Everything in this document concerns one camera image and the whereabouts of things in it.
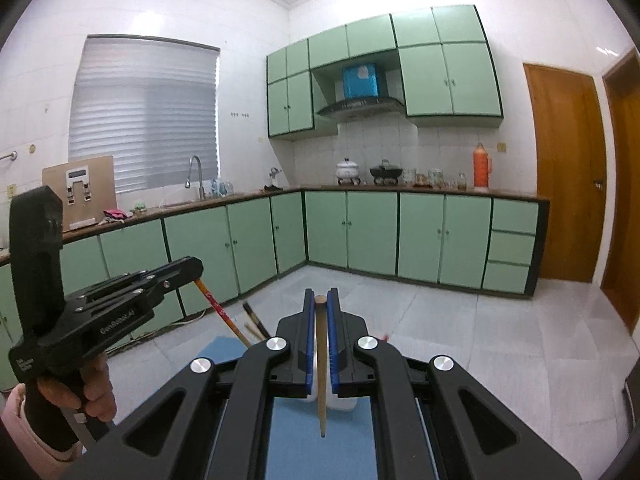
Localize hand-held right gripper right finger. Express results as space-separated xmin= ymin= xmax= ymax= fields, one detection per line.
xmin=327 ymin=287 xmax=583 ymax=480

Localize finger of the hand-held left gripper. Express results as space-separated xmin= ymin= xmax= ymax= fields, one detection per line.
xmin=66 ymin=255 xmax=204 ymax=307
xmin=74 ymin=278 xmax=199 ymax=318

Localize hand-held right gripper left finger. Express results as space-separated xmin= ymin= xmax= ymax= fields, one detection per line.
xmin=60 ymin=287 xmax=318 ymax=480

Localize white plastic utensil container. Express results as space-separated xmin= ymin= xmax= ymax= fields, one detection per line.
xmin=304 ymin=394 xmax=359 ymax=412

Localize black chopstick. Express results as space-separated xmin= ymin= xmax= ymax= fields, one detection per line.
xmin=242 ymin=301 xmax=271 ymax=339

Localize red chopstick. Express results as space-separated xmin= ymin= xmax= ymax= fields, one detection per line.
xmin=196 ymin=278 xmax=252 ymax=347

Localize person's left hand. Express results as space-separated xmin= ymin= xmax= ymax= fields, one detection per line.
xmin=36 ymin=354 xmax=119 ymax=429

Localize green base cabinets with sink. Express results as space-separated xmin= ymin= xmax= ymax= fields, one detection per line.
xmin=0 ymin=190 xmax=307 ymax=396

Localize blue table mat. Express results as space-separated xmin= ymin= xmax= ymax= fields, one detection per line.
xmin=199 ymin=336 xmax=380 ymax=480

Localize cardboard box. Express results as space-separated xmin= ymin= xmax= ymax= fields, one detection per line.
xmin=42 ymin=155 xmax=116 ymax=234

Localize metal faucet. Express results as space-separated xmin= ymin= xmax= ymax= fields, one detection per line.
xmin=185 ymin=155 xmax=207 ymax=201

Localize green base cabinets with drawers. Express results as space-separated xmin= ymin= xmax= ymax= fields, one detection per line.
xmin=302 ymin=186 xmax=546 ymax=302

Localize grey window blind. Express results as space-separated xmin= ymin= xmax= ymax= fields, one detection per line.
xmin=67 ymin=35 xmax=221 ymax=194

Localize white pot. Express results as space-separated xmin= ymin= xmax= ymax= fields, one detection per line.
xmin=335 ymin=157 xmax=362 ymax=185

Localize black wok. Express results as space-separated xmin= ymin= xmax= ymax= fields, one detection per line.
xmin=369 ymin=159 xmax=404 ymax=185

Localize orange thermos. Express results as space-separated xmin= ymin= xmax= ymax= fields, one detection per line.
xmin=473 ymin=142 xmax=494 ymax=192

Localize range hood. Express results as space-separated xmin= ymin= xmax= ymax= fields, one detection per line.
xmin=316 ymin=96 xmax=406 ymax=121

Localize blue box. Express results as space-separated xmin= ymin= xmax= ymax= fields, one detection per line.
xmin=342 ymin=62 xmax=379 ymax=100

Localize dark object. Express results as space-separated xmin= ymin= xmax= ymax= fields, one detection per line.
xmin=622 ymin=359 xmax=640 ymax=432

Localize green wall cabinet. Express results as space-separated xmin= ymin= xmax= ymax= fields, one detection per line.
xmin=266 ymin=39 xmax=339 ymax=139
xmin=307 ymin=14 xmax=399 ymax=69
xmin=390 ymin=4 xmax=505 ymax=129

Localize wooden door with handle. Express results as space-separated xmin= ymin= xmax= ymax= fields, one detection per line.
xmin=522 ymin=62 xmax=609 ymax=284

